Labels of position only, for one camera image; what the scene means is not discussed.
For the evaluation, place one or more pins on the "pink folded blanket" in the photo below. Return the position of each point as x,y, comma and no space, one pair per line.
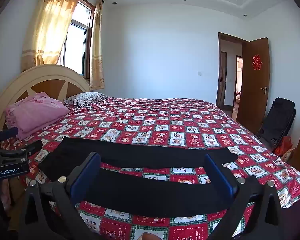
35,112

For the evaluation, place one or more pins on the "brown door frame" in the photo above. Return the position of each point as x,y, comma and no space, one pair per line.
219,80

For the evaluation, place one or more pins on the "cream and wood headboard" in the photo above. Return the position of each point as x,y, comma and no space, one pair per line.
40,78

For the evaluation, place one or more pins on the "window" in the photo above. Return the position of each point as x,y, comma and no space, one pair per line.
77,37

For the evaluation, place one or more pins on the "narrow yellow curtain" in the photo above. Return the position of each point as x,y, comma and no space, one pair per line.
97,55

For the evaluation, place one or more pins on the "brown wooden door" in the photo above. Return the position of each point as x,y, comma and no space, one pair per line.
252,95

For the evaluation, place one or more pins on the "red paper door decoration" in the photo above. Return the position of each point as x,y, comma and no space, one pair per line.
257,61

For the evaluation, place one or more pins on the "wide yellow curtain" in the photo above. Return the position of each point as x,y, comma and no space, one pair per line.
50,30

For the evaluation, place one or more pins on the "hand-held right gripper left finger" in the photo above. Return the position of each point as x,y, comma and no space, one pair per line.
86,177

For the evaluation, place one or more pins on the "orange bag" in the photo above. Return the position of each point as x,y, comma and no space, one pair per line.
283,146

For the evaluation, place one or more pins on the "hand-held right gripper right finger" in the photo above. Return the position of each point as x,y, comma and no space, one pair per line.
220,177

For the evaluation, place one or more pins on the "black pants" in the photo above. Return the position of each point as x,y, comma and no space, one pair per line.
152,195

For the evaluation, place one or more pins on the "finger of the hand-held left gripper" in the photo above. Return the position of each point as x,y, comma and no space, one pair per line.
31,147
10,132

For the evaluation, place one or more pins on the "striped pillow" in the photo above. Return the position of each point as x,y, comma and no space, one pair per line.
87,98

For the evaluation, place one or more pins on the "red printed checkered blanket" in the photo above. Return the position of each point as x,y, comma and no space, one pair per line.
165,120

